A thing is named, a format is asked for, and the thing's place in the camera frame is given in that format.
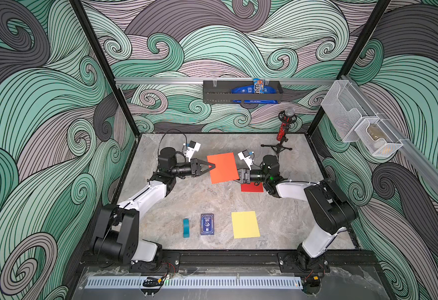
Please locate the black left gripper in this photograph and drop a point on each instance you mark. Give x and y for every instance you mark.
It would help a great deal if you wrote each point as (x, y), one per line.
(196, 164)

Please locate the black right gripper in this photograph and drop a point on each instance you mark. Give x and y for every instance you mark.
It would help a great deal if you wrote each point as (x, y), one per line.
(244, 177)

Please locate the red square paper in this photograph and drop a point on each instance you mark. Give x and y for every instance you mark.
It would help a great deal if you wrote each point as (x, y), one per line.
(226, 169)
(252, 187)

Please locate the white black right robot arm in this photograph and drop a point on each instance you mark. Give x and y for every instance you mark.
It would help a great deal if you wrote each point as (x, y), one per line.
(330, 207)

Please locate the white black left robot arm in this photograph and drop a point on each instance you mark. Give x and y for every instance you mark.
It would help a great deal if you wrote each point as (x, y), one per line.
(116, 233)

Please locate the yellow square paper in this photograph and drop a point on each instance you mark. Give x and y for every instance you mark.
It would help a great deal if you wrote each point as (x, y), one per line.
(245, 225)

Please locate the black microphone tripod stand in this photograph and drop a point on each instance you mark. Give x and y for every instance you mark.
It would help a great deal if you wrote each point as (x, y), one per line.
(279, 147)

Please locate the teal small block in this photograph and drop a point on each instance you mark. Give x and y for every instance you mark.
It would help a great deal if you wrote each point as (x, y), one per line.
(186, 228)

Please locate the blue card box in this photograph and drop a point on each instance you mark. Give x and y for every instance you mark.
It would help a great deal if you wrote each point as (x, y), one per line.
(207, 224)

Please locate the red black microphone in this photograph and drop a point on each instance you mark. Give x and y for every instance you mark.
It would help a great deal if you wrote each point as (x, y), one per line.
(287, 117)

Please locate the blue snack packet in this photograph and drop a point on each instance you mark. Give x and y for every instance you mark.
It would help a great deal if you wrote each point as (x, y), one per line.
(262, 93)

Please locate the small clear plastic bin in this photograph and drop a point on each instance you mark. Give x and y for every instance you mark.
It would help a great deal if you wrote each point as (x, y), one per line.
(379, 139)

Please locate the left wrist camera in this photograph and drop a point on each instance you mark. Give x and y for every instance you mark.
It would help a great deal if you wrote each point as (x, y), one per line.
(190, 148)

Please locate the black wall shelf basket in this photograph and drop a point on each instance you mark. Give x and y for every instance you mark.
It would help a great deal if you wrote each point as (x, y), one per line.
(221, 92)

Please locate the clear plastic wall bin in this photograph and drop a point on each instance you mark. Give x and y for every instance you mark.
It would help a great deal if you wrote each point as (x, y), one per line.
(342, 105)

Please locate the aluminium rail back wall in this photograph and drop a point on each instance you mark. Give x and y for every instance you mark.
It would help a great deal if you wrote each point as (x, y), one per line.
(196, 81)

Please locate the aluminium rail wall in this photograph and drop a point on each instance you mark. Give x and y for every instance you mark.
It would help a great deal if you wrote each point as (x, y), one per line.
(417, 159)
(196, 81)

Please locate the black front base frame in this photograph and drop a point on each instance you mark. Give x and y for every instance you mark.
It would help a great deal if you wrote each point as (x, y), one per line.
(286, 260)

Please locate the black corner frame post right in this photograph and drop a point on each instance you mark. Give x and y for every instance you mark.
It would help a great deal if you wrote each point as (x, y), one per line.
(363, 38)

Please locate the black corner frame post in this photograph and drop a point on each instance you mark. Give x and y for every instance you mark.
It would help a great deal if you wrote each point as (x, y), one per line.
(363, 38)
(87, 28)

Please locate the white slotted cable duct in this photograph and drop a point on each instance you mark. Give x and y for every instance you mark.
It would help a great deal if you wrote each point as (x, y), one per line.
(199, 282)

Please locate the aluminium rail right wall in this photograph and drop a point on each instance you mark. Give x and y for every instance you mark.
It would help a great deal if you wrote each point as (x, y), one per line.
(417, 159)

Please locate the black corner frame post left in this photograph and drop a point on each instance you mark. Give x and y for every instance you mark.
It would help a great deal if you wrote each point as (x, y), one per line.
(87, 28)

